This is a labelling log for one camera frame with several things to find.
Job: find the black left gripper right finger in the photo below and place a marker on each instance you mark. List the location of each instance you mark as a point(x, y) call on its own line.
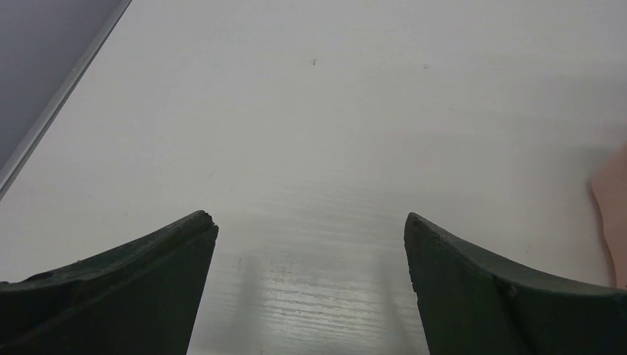
point(473, 301)

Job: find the pink plastic bin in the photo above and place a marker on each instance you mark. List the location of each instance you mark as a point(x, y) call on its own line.
point(608, 187)

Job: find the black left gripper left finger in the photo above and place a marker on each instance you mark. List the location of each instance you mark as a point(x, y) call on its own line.
point(141, 297)

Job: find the aluminium table edge rail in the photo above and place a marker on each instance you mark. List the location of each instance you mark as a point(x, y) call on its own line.
point(46, 47)

